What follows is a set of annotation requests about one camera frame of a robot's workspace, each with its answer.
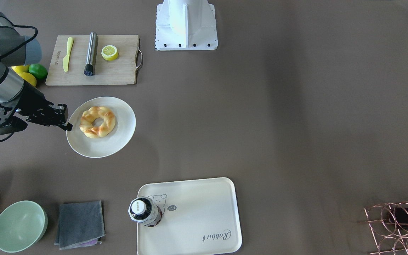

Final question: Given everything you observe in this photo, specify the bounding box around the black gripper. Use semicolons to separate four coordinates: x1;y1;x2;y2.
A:
16;82;73;132

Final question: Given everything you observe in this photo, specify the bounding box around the braided glazed donut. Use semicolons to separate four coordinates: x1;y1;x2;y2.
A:
79;106;117;138

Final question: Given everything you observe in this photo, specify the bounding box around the white round plate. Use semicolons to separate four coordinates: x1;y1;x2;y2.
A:
67;97;136;158

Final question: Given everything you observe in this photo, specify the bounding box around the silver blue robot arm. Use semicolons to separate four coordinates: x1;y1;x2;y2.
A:
0;11;72;135

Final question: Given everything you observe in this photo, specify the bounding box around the dark tea bottle on tray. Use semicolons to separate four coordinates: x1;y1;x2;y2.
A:
127;196;163;227

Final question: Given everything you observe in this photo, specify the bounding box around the cream rabbit serving tray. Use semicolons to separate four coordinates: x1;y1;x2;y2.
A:
137;177;243;255

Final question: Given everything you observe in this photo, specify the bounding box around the steel muddler with black tip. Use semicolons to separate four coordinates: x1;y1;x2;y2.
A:
84;31;98;77

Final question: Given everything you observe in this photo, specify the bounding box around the green lime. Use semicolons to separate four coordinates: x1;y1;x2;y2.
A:
28;63;48;80

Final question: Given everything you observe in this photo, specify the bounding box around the yellow lemon near board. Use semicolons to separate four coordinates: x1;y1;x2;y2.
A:
17;72;37;87

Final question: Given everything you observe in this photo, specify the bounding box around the bamboo cutting board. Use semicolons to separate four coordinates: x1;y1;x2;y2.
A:
45;34;142;86

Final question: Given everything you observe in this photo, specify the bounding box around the half lemon slice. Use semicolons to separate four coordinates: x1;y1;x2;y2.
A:
101;45;119;61

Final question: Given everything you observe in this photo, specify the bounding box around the yellow plastic knife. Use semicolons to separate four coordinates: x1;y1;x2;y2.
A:
62;37;74;72

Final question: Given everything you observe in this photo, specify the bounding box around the grey folded cloth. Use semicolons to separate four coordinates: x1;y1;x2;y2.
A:
55;200;105;250

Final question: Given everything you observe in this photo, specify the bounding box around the mint green bowl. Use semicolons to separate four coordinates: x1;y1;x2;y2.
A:
0;200;48;253

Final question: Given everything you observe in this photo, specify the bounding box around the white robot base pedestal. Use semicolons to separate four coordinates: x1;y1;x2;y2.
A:
154;0;219;51

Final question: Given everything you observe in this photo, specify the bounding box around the copper wire bottle rack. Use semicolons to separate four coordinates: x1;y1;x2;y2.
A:
364;201;408;255

